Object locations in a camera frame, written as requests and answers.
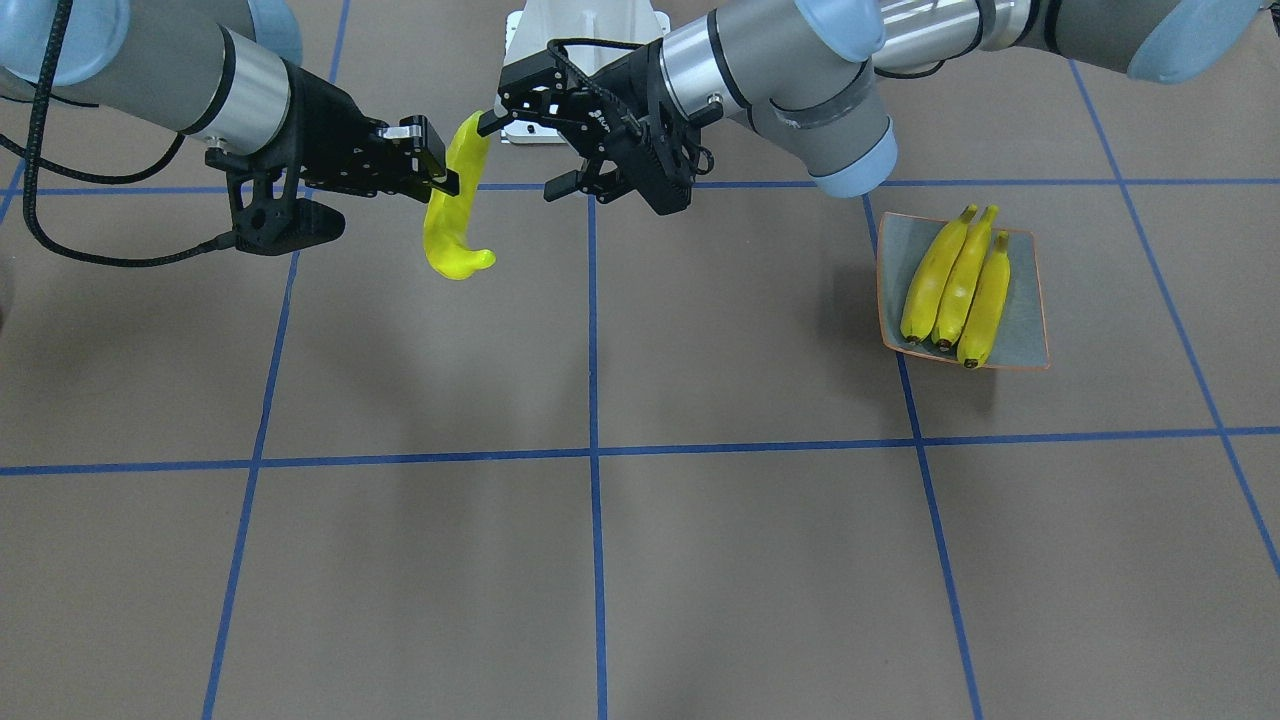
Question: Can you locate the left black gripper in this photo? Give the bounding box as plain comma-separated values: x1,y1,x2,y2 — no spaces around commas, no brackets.
477,38,716,217

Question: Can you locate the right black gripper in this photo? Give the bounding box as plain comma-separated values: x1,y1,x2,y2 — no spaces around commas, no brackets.
204,61,460,256

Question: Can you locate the yellow plastic banana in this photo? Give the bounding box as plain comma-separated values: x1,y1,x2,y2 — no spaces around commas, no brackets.
899,204,978,345
931,205,1000,352
957,231,1012,369
422,110,497,281

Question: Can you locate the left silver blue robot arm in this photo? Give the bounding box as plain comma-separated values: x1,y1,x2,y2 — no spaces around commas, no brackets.
477,1,1265,215

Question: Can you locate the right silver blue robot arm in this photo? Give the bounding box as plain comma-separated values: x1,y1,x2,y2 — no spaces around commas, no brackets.
3,1,460,268

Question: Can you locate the grey plate with orange rim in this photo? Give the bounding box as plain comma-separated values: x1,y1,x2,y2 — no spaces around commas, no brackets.
876,211,1052,372

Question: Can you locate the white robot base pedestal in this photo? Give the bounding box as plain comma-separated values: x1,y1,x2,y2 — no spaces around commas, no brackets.
500,0,673,145

